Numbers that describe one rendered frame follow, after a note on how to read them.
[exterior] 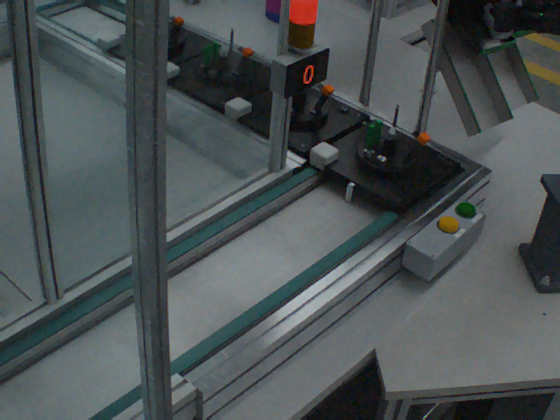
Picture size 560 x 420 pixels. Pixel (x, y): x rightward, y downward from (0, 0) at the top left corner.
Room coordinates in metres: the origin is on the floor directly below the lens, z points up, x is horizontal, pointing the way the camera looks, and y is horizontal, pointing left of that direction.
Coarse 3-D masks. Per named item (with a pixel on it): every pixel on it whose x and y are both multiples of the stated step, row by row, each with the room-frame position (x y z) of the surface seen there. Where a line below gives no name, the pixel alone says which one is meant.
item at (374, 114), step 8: (336, 96) 1.73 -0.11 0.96; (344, 96) 1.73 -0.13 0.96; (352, 104) 1.70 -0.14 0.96; (360, 104) 1.70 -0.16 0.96; (368, 112) 1.67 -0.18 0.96; (376, 112) 1.67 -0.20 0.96; (384, 120) 1.64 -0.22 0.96; (392, 120) 1.64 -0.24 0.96; (400, 128) 1.62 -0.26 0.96; (408, 128) 1.62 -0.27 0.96; (432, 144) 1.56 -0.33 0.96; (440, 144) 1.56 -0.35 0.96; (288, 152) 1.46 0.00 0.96; (440, 152) 1.53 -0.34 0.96; (448, 152) 1.53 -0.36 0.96; (456, 152) 1.54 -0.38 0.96; (288, 160) 1.43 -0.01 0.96; (296, 160) 1.43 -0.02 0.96; (304, 160) 1.44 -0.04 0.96; (456, 160) 1.50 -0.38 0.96; (464, 160) 1.51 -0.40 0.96; (472, 160) 1.51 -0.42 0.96; (296, 168) 1.41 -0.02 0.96; (304, 168) 1.43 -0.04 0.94; (464, 168) 1.47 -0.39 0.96
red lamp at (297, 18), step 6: (294, 0) 1.37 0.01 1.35; (300, 0) 1.36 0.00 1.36; (306, 0) 1.36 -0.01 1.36; (312, 0) 1.36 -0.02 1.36; (294, 6) 1.37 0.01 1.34; (300, 6) 1.36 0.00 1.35; (306, 6) 1.36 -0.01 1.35; (312, 6) 1.36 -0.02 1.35; (294, 12) 1.36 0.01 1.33; (300, 12) 1.36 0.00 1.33; (306, 12) 1.36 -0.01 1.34; (312, 12) 1.36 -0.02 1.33; (294, 18) 1.36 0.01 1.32; (300, 18) 1.36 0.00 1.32; (306, 18) 1.36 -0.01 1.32; (312, 18) 1.37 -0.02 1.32
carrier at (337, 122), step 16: (304, 96) 1.61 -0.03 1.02; (304, 112) 1.58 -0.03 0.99; (320, 112) 1.58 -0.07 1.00; (336, 112) 1.63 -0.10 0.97; (352, 112) 1.64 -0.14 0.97; (304, 128) 1.55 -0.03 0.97; (320, 128) 1.56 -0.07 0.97; (336, 128) 1.56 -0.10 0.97; (352, 128) 1.58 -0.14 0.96; (288, 144) 1.48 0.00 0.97; (304, 144) 1.48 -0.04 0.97
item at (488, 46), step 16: (432, 0) 1.69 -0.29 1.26; (464, 0) 1.74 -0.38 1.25; (480, 0) 1.74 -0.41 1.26; (448, 16) 1.65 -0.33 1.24; (464, 16) 1.69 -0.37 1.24; (480, 16) 1.71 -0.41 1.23; (464, 32) 1.61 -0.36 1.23; (480, 32) 1.66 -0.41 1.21; (480, 48) 1.57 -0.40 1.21; (496, 48) 1.61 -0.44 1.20
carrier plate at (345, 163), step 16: (384, 128) 1.59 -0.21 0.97; (336, 144) 1.50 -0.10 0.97; (352, 144) 1.50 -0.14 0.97; (336, 160) 1.43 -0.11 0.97; (352, 160) 1.44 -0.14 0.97; (432, 160) 1.48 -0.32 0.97; (448, 160) 1.48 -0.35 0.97; (336, 176) 1.39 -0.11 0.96; (352, 176) 1.38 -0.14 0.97; (368, 176) 1.39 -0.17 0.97; (416, 176) 1.41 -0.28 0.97; (432, 176) 1.41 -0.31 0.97; (448, 176) 1.44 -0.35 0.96; (368, 192) 1.34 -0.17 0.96; (384, 192) 1.34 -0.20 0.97; (400, 192) 1.34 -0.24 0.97; (416, 192) 1.35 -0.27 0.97; (400, 208) 1.29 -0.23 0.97
